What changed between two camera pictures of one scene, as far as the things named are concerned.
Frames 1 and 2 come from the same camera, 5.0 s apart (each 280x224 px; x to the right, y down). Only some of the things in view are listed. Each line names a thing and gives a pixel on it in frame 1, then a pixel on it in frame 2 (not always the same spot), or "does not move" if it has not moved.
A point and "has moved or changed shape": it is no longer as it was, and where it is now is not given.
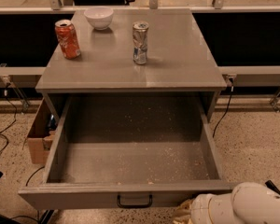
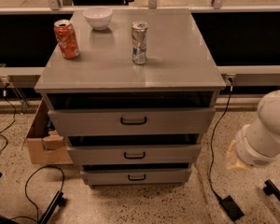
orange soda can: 67,38 does not move
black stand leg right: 270,185 does not move
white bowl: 99,17 does not move
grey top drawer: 128,151 has moved or changed shape
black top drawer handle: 134,206 to 133,122
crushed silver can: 140,30 does not move
